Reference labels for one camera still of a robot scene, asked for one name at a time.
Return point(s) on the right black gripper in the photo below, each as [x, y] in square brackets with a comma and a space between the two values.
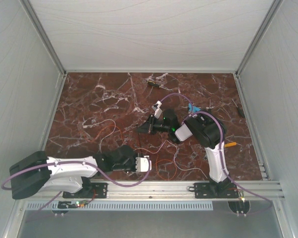
[147, 127]

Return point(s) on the black zip tie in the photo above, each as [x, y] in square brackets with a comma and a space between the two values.
[140, 153]

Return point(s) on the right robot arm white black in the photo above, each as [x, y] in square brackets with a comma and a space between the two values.
[209, 132]

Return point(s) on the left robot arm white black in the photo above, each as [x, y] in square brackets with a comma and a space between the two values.
[66, 174]

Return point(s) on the blue plastic connector tool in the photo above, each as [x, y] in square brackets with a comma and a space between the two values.
[193, 109]

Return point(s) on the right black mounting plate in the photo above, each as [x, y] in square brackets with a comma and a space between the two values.
[204, 190]

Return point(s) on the black mounting plate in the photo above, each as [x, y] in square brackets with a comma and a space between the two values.
[96, 190]
[204, 190]

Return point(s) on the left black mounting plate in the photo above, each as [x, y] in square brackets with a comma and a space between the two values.
[96, 190]

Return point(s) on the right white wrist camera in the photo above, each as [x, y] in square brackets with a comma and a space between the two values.
[157, 109]

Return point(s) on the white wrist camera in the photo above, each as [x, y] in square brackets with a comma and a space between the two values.
[143, 164]
[157, 109]

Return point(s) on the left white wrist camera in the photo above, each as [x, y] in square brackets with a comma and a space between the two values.
[143, 164]

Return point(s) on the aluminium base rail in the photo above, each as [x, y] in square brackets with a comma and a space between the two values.
[178, 190]

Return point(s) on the yellow handled tool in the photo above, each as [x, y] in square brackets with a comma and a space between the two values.
[231, 144]

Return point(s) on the grey slotted cable duct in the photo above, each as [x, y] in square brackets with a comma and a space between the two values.
[133, 206]

